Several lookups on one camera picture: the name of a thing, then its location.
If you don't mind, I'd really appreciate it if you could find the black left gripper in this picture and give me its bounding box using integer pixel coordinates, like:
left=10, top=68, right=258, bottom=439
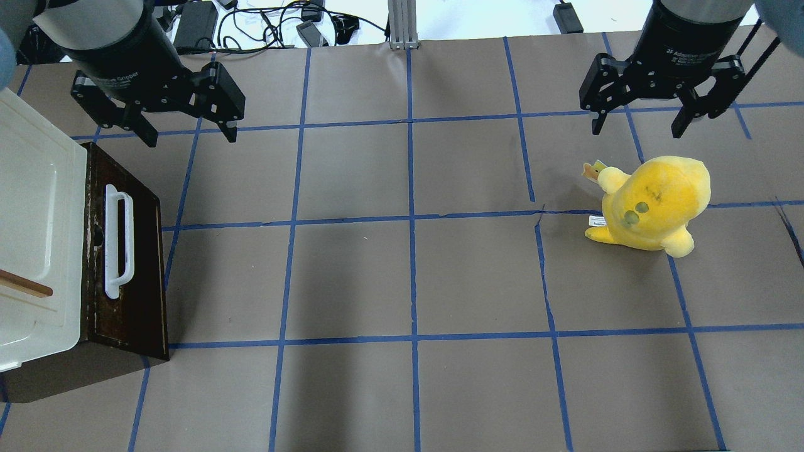
left=60, top=5, right=246, bottom=147

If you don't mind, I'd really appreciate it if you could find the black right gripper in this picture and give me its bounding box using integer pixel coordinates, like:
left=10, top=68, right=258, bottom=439
left=579, top=2, right=747, bottom=139

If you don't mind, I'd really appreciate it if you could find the white drawer handle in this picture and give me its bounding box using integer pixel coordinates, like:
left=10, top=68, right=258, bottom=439
left=104, top=184, right=136, bottom=299

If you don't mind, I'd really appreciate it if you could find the dark brown wooden drawer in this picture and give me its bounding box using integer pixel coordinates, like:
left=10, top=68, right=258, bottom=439
left=81, top=141, right=170, bottom=362

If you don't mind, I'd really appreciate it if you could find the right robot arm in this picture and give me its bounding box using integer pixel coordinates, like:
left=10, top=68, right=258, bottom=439
left=579, top=1, right=803, bottom=138

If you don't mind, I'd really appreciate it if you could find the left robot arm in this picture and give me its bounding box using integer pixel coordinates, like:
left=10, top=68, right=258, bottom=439
left=2, top=1, right=245, bottom=147

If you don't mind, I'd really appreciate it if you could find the black power adapter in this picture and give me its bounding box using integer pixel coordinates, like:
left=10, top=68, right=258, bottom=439
left=173, top=1, right=218, bottom=55

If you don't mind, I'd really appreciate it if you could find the black adapter top right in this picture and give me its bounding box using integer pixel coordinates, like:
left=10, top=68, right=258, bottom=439
left=552, top=1, right=585, bottom=35

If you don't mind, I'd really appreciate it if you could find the yellow plush toy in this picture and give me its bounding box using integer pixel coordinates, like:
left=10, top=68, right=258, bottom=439
left=582, top=156, right=712, bottom=258

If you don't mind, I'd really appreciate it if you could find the cream plastic cabinet top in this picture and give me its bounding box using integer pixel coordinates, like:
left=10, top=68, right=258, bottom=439
left=1, top=89, right=88, bottom=371

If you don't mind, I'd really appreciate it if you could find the small black power brick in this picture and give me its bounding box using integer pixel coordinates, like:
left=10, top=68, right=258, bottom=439
left=296, top=21, right=330, bottom=48

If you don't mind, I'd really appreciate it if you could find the wooden stick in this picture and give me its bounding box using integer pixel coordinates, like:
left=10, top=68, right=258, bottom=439
left=0, top=269, right=53, bottom=298

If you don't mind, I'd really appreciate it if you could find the black cables bundle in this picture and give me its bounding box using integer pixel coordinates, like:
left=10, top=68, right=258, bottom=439
left=217, top=0, right=389, bottom=54

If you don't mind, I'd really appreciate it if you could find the aluminium frame post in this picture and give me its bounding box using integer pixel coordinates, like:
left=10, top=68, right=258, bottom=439
left=388, top=0, right=420, bottom=50

